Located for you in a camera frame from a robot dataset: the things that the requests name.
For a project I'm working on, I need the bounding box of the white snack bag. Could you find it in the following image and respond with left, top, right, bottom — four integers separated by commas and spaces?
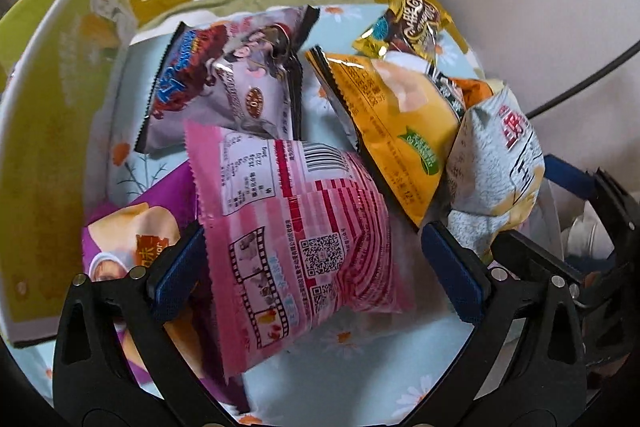
444, 79, 546, 265

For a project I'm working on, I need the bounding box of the black cable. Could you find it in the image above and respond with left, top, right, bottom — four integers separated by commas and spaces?
527, 36, 640, 115

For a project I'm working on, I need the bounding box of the grey purple snack bag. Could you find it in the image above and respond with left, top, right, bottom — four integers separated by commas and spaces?
134, 5, 321, 154

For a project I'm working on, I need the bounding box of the light blue floral bed sheet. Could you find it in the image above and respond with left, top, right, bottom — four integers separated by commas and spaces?
10, 4, 487, 427

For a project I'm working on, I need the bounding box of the gold snack bag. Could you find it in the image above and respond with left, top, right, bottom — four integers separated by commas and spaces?
352, 0, 453, 64

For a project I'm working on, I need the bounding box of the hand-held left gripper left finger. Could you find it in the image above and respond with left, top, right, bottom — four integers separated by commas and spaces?
52, 220, 237, 427

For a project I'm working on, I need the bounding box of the yellow snack bag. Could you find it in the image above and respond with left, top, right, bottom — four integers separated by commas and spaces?
305, 47, 496, 229

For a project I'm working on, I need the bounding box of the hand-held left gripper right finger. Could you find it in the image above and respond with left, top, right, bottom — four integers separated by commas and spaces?
420, 221, 589, 427

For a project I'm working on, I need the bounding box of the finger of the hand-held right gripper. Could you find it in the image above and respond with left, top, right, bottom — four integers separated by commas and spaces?
491, 231, 587, 290
544, 153, 640, 235

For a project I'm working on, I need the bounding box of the pink snack bag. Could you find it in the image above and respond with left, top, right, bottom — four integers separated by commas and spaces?
184, 119, 416, 380

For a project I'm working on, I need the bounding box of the green cardboard box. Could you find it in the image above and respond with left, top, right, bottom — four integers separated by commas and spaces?
0, 0, 138, 349

